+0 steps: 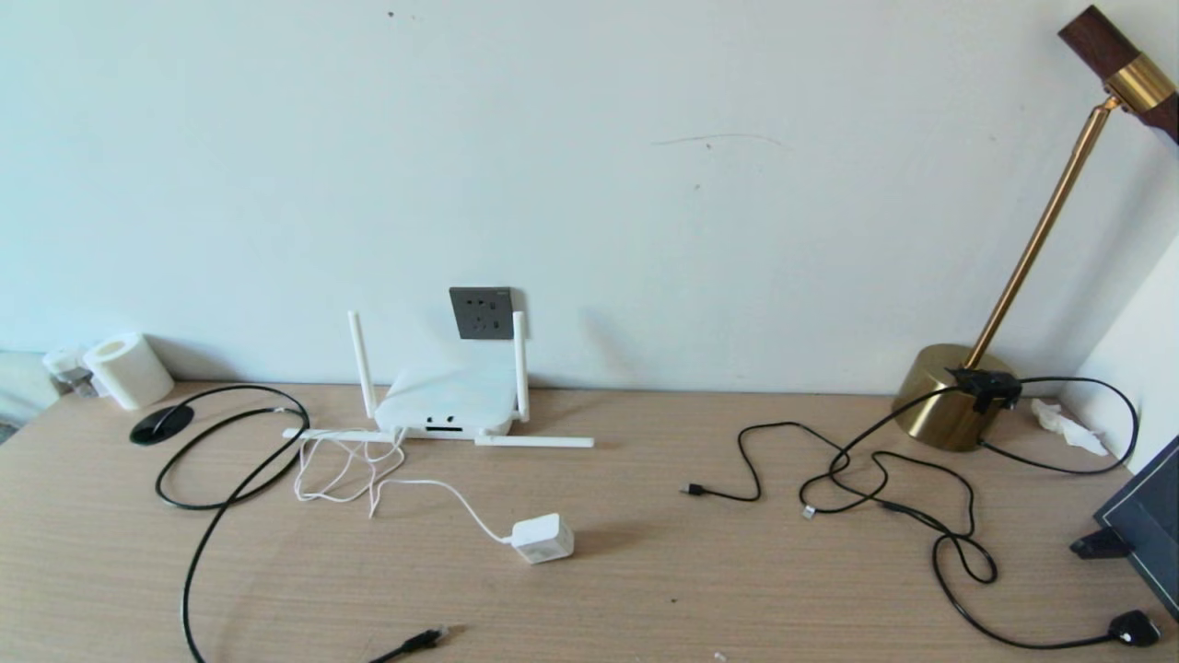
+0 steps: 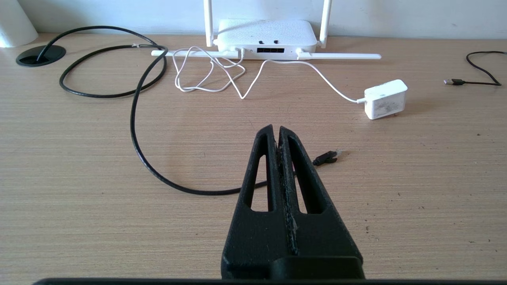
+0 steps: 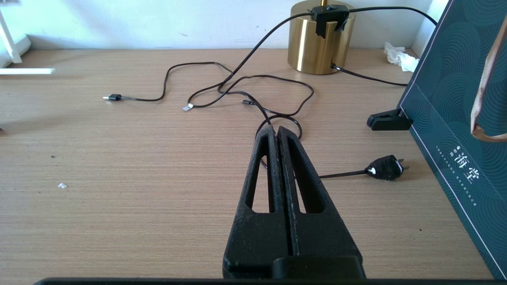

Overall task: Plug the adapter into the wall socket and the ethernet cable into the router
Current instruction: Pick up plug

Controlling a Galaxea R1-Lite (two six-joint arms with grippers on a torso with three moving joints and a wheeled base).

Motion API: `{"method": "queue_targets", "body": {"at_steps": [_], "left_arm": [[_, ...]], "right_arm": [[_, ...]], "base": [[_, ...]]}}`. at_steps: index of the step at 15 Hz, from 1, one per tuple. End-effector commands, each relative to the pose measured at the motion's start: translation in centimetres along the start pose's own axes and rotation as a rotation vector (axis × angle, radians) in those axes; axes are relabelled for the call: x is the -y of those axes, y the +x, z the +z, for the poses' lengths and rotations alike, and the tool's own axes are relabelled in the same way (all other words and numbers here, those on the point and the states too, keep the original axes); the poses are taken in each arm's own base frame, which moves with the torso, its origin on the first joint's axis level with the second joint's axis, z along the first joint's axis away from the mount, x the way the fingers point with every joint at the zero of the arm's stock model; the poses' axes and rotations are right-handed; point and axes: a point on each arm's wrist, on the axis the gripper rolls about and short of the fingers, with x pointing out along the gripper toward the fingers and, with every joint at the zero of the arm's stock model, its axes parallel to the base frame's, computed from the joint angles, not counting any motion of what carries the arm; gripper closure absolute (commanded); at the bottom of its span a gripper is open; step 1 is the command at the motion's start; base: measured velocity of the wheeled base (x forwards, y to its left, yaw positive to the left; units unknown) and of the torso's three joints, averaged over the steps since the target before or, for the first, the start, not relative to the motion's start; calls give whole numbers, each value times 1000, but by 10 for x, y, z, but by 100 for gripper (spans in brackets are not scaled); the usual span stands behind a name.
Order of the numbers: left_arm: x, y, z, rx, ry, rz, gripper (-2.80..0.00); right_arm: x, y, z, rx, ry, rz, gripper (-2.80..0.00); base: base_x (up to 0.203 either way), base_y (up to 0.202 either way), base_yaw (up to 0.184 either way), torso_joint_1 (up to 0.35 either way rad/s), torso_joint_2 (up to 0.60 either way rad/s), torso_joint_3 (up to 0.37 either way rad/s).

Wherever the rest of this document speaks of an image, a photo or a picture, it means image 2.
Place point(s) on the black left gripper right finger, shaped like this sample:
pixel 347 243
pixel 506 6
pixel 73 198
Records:
pixel 324 237

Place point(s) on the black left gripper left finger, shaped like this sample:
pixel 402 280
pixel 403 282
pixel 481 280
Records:
pixel 253 233

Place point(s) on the white router with antennas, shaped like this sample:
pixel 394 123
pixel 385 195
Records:
pixel 267 35

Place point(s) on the black round desk grommet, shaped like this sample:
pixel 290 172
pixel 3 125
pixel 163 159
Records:
pixel 51 53

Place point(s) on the white toilet paper roll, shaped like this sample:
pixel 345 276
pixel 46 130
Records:
pixel 14 23

